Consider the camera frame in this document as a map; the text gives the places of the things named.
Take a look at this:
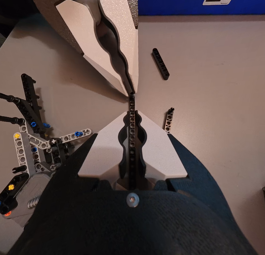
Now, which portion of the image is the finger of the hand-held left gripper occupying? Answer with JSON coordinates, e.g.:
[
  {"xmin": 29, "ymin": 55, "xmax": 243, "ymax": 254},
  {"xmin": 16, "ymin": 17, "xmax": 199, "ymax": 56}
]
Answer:
[
  {"xmin": 55, "ymin": 0, "xmax": 133, "ymax": 97},
  {"xmin": 99, "ymin": 0, "xmax": 139, "ymax": 94}
]

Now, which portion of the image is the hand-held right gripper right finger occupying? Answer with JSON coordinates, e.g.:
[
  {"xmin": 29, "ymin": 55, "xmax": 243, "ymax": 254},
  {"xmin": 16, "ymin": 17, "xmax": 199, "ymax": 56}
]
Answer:
[{"xmin": 135, "ymin": 110, "xmax": 188, "ymax": 189}]

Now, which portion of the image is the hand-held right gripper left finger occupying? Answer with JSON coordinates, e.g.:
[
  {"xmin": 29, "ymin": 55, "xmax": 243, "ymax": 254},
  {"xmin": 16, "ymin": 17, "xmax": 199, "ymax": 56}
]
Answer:
[{"xmin": 78, "ymin": 111, "xmax": 131, "ymax": 189}]

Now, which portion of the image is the long black toy beam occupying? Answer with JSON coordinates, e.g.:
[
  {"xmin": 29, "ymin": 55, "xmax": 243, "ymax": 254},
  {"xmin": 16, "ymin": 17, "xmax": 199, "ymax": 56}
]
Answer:
[{"xmin": 129, "ymin": 92, "xmax": 136, "ymax": 190}]

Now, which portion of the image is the grey black toy motor assembly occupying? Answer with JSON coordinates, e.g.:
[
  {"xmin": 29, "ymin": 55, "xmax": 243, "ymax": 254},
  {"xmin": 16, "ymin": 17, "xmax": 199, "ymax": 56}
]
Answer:
[{"xmin": 0, "ymin": 73, "xmax": 92, "ymax": 227}]

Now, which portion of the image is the grey desk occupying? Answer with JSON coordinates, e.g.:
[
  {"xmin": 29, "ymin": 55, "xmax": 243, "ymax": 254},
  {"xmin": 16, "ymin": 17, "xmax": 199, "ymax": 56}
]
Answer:
[{"xmin": 0, "ymin": 15, "xmax": 265, "ymax": 255}]

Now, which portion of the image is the medium black toy beam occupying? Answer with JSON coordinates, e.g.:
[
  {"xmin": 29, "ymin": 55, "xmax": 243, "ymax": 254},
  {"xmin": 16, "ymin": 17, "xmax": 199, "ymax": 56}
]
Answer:
[{"xmin": 165, "ymin": 107, "xmax": 175, "ymax": 134}]

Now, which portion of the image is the blue plastic bin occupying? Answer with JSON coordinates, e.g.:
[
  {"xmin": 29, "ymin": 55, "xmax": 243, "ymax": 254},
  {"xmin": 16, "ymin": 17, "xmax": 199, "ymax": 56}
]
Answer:
[{"xmin": 138, "ymin": 0, "xmax": 265, "ymax": 16}]

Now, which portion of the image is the short black toy beam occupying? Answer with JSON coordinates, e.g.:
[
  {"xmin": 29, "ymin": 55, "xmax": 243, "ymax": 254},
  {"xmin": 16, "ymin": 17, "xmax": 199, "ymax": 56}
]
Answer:
[{"xmin": 152, "ymin": 48, "xmax": 170, "ymax": 81}]

